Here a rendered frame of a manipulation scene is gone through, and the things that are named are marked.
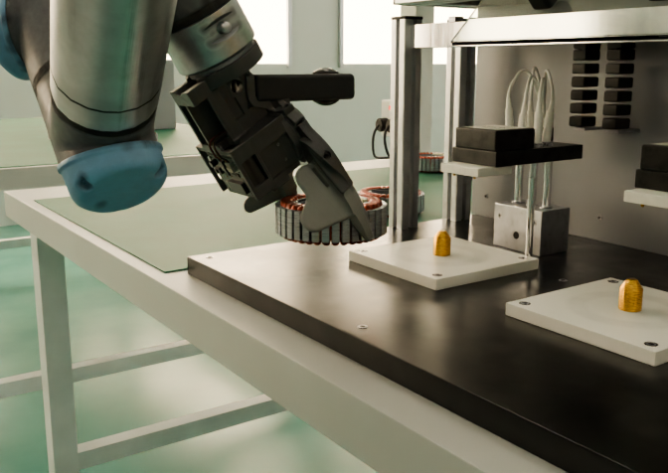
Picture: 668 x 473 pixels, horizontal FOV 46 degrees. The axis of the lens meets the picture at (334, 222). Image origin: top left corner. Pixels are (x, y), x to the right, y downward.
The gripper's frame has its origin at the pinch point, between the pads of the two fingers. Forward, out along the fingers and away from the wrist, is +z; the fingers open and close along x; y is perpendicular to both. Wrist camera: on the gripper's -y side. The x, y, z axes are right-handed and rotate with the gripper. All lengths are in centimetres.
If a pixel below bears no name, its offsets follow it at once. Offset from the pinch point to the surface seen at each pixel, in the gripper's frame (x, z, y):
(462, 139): -1.7, 3.7, -20.1
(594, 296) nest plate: 20.3, 12.4, -10.2
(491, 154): 3.0, 4.7, -19.3
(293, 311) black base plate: 4.1, 2.1, 9.9
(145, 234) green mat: -43.3, 5.5, 7.0
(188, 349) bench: -137, 78, -4
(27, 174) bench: -133, 10, 3
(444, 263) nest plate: 3.5, 10.7, -7.6
